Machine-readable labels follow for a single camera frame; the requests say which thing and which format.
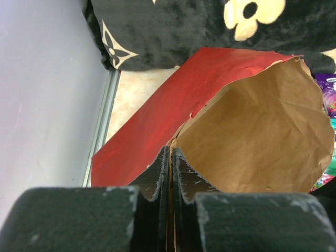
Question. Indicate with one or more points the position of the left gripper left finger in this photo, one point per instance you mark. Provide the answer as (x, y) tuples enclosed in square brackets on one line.
[(113, 218)]

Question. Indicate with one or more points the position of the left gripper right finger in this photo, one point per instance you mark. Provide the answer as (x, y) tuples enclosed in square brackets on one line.
[(207, 219)]

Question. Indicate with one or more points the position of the red brown paper bag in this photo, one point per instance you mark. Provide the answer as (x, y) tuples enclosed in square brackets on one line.
[(247, 121)]

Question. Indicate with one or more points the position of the purple candy packet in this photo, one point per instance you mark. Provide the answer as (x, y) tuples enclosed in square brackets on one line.
[(328, 167), (327, 84)]

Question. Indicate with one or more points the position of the black flower pattern pillow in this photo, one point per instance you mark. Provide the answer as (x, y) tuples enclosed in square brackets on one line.
[(145, 35)]

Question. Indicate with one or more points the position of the aluminium frame rail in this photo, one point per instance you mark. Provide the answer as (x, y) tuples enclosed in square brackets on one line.
[(104, 116)]

